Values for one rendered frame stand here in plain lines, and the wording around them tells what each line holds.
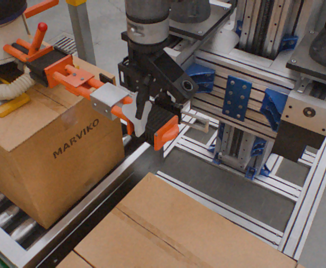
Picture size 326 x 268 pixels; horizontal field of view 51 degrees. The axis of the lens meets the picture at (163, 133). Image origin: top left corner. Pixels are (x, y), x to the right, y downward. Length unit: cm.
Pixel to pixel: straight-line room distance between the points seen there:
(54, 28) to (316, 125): 280
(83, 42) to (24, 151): 82
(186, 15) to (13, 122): 63
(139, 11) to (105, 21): 290
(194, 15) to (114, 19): 234
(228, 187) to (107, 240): 75
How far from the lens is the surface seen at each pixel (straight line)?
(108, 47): 308
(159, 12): 59
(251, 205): 171
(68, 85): 88
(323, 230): 200
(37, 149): 102
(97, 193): 123
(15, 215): 135
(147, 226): 122
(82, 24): 165
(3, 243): 124
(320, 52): 110
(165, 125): 72
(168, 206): 126
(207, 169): 179
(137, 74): 66
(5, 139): 99
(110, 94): 81
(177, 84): 64
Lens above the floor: 161
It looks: 46 degrees down
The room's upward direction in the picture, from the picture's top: straight up
